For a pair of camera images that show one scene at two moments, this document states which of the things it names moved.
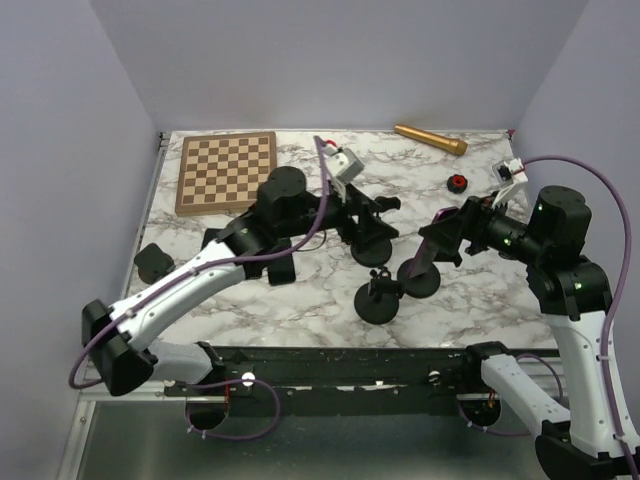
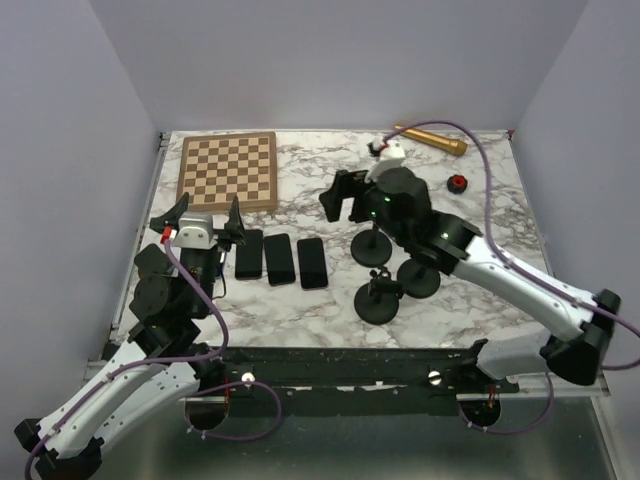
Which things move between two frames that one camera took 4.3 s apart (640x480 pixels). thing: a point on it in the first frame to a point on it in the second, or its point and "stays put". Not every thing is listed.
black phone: x=281 y=270 stays put
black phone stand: x=376 y=302 stays put
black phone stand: x=371 y=252 stays put
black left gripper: x=356 y=204 to x=235 y=227
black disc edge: x=426 y=251 to x=311 y=257
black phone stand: x=421 y=285 stays put
